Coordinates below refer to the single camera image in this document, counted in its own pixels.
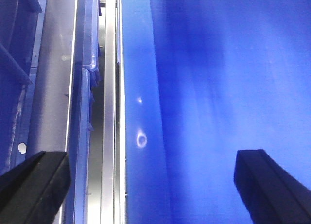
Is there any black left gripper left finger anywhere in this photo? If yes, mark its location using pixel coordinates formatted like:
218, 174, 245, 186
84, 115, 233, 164
0, 151, 71, 224

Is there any dark blue upper left bin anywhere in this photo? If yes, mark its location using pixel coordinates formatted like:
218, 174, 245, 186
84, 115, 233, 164
0, 0, 42, 174

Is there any blue lower centre bin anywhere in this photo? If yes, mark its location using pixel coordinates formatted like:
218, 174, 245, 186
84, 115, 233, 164
64, 0, 101, 224

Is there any light blue plastic bin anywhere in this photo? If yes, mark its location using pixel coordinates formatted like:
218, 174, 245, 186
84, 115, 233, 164
121, 0, 311, 224

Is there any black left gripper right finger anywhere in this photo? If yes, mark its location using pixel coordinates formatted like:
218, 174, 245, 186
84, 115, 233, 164
234, 149, 311, 224

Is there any stainless steel shelf rail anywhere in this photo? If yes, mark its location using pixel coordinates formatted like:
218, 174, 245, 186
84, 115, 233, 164
27, 0, 125, 224

